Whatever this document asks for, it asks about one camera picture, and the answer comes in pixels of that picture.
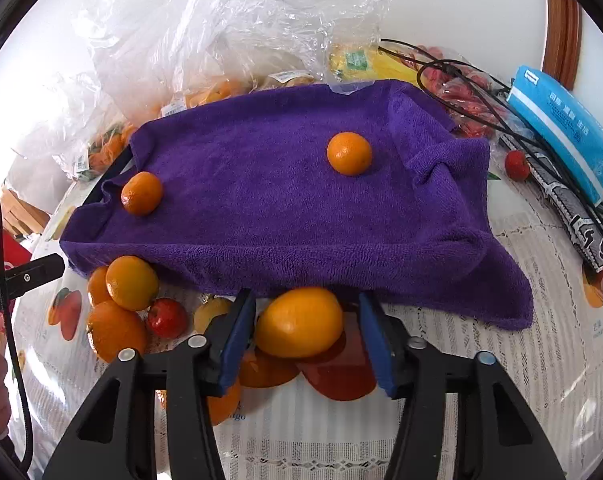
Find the small yellow fruit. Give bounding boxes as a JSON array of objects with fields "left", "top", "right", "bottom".
[{"left": 194, "top": 297, "right": 233, "bottom": 335}]

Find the bag of oranges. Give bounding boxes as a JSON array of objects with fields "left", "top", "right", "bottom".
[{"left": 151, "top": 77, "right": 252, "bottom": 122}]

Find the large clear plastic bag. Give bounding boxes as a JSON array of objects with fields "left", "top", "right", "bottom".
[{"left": 71, "top": 0, "right": 392, "bottom": 126}]

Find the yellow produce in plastic wrap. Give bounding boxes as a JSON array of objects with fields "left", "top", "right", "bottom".
[{"left": 329, "top": 42, "right": 425, "bottom": 86}]

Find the brown cardboard box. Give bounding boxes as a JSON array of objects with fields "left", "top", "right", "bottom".
[{"left": 4, "top": 187, "right": 50, "bottom": 241}]

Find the large oval orange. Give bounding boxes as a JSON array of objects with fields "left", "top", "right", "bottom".
[{"left": 254, "top": 287, "right": 344, "bottom": 359}]

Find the purple towel covered tray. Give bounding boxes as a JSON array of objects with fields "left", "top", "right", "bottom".
[{"left": 58, "top": 79, "right": 535, "bottom": 332}]

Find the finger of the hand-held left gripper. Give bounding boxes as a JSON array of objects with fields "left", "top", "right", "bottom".
[{"left": 0, "top": 254, "right": 65, "bottom": 318}]

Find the bag of pale yellow fruit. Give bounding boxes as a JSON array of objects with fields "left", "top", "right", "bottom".
[{"left": 251, "top": 67, "right": 318, "bottom": 93}]

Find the small red fruit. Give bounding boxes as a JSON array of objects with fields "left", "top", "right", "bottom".
[{"left": 504, "top": 150, "right": 531, "bottom": 180}]

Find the bag of red fruit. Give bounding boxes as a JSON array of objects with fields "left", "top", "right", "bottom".
[{"left": 411, "top": 45, "right": 513, "bottom": 139}]

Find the red box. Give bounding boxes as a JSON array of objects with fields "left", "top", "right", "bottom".
[{"left": 0, "top": 220, "right": 34, "bottom": 321}]

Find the fruit print tablecloth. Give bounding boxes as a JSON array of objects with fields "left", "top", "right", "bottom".
[{"left": 1, "top": 150, "right": 603, "bottom": 480}]

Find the grey patterned packet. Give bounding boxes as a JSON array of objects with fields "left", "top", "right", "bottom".
[{"left": 499, "top": 132, "right": 603, "bottom": 273}]

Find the small orange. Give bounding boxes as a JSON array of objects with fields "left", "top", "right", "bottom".
[{"left": 120, "top": 171, "right": 163, "bottom": 217}]

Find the brown wooden frame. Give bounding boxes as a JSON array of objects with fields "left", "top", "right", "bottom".
[{"left": 541, "top": 0, "right": 582, "bottom": 93}]

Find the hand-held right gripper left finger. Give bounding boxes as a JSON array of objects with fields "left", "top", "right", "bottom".
[{"left": 44, "top": 287, "right": 257, "bottom": 480}]

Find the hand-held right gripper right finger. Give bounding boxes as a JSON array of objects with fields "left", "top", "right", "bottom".
[{"left": 359, "top": 290, "right": 567, "bottom": 480}]

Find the small red apple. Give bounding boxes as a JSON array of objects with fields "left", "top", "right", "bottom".
[{"left": 146, "top": 298, "right": 189, "bottom": 339}]

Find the blue tissue pack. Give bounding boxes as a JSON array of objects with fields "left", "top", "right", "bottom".
[{"left": 506, "top": 65, "right": 603, "bottom": 206}]

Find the bag of leafy tangerines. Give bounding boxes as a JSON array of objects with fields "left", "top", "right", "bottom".
[{"left": 11, "top": 72, "right": 137, "bottom": 183}]

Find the black tray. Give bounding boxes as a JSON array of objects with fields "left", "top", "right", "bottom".
[{"left": 81, "top": 147, "right": 134, "bottom": 208}]

